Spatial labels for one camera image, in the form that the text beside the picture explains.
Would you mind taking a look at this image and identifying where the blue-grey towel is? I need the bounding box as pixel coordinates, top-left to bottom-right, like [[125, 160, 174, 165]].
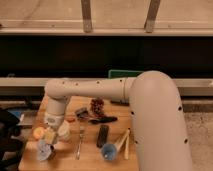
[[37, 139, 53, 161]]

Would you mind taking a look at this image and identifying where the green plastic tray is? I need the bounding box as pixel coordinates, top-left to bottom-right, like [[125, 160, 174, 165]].
[[108, 69, 141, 79]]

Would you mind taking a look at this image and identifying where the small dark brush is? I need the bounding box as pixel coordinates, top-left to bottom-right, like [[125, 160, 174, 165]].
[[75, 107, 89, 121]]

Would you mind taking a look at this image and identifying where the black chair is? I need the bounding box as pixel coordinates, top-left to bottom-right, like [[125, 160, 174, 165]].
[[0, 108, 23, 171]]

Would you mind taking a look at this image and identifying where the white lidded jar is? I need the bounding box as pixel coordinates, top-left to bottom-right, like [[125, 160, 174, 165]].
[[58, 121, 70, 141]]

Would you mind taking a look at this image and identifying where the apple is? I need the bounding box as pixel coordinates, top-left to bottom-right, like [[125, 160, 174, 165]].
[[33, 127, 45, 140]]

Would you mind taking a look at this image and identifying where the orange carrot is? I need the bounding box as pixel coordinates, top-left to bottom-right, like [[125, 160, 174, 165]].
[[65, 116, 76, 123]]

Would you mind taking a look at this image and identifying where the pine cone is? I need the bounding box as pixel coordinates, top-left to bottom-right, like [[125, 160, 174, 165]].
[[90, 98, 104, 117]]

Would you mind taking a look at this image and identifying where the dark spoon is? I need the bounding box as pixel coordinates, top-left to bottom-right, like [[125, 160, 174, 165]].
[[89, 116, 118, 125]]

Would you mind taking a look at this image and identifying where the blue cup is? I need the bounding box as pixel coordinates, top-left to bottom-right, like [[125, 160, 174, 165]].
[[101, 144, 117, 161]]

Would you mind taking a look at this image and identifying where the white cone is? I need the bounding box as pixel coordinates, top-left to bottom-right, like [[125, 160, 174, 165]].
[[114, 130, 129, 151]]

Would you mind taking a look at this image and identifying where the silver fork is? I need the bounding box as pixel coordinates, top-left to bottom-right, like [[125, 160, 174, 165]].
[[76, 127, 85, 160]]

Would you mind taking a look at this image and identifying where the wooden stick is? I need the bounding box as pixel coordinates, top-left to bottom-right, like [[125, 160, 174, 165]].
[[124, 129, 130, 160]]

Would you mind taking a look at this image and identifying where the black remote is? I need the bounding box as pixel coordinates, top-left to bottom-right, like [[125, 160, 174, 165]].
[[96, 125, 109, 148]]

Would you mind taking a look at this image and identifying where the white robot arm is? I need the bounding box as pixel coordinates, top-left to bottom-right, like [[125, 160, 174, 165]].
[[45, 71, 193, 171]]

